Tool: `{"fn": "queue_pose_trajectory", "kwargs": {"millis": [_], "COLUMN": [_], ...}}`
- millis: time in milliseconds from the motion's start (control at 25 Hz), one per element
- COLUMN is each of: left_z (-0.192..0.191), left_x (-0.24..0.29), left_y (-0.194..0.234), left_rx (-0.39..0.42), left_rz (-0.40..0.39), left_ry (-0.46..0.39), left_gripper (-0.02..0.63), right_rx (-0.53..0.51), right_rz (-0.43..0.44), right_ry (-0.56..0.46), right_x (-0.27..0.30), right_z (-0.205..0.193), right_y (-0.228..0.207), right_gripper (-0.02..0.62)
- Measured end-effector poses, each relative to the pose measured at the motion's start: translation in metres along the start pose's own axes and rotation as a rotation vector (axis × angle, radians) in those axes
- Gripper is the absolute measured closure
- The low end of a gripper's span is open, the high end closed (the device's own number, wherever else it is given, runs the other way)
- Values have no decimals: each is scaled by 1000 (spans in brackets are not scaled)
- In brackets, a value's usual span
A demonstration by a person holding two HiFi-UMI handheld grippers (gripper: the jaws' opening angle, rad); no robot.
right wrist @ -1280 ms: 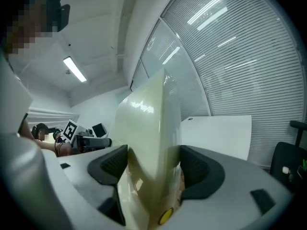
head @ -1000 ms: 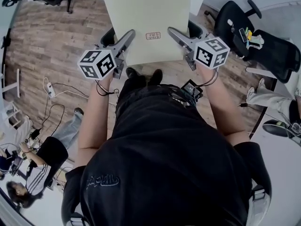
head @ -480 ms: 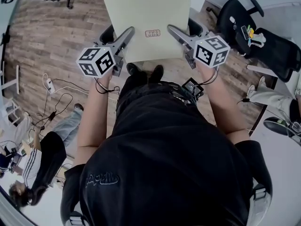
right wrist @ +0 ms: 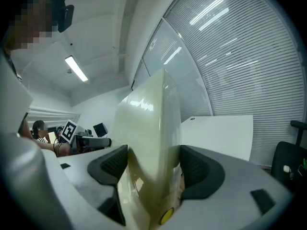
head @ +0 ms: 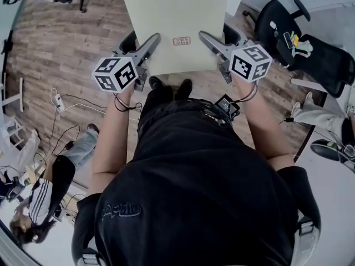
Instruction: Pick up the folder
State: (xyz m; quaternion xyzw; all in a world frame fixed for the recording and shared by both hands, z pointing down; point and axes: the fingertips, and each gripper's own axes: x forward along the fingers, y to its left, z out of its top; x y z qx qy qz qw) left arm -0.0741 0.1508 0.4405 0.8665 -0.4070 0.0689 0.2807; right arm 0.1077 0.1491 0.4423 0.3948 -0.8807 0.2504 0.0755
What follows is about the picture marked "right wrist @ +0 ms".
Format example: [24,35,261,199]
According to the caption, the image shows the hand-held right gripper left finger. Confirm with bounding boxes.
[57,144,129,226]

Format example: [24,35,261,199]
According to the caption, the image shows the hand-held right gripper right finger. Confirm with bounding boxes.
[177,145,295,230]

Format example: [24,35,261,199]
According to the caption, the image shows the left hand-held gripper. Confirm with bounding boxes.
[60,119,112,153]

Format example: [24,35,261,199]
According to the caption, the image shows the person's left forearm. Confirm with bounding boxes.
[39,142,72,157]

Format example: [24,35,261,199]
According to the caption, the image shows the black computer monitor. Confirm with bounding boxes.
[93,123,109,138]

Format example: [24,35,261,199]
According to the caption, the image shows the white desk panel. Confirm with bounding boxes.
[180,115,254,162]

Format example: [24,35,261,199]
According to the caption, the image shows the long ceiling light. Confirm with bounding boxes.
[64,55,89,82]

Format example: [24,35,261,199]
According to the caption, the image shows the black office chair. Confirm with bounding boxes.
[271,120,307,194]

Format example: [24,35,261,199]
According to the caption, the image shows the person's white shirt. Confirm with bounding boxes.
[0,50,34,138]

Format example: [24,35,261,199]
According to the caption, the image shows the grey window blinds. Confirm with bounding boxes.
[131,0,307,167]

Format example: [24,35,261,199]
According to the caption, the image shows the person's head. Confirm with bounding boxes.
[4,0,59,51]

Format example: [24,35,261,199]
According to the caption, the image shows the black head-mounted camera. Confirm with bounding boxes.
[46,0,75,33]

